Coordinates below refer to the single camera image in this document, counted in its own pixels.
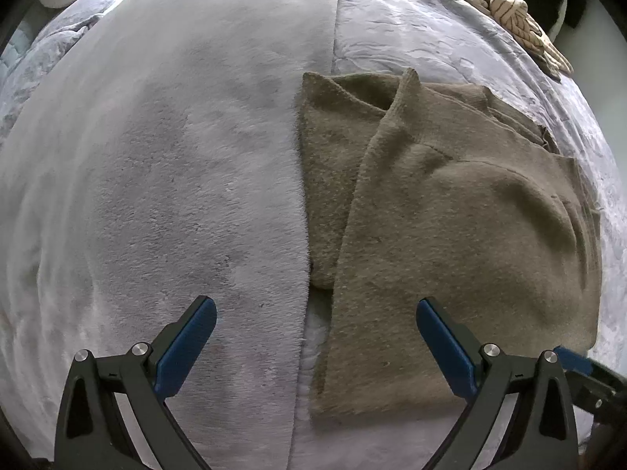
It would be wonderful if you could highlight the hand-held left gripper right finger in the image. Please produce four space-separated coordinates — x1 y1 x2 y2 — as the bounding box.
415 296 581 470

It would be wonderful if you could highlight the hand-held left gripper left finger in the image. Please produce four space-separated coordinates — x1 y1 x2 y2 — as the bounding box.
54 295 217 470

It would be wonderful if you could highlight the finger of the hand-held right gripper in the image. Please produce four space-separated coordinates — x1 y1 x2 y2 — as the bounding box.
568 376 620 422
558 346 621 393

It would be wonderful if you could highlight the olive brown towel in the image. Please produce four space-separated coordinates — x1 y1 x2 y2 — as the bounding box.
296 67 603 422

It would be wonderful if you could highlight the pale grey plush blanket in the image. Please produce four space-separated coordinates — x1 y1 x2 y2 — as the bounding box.
0 0 344 470

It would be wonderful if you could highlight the pale lavender embossed quilt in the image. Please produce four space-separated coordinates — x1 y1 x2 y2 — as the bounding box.
0 0 627 470

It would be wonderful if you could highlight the beige striped garment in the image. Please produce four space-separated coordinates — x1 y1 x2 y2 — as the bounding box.
416 0 575 79

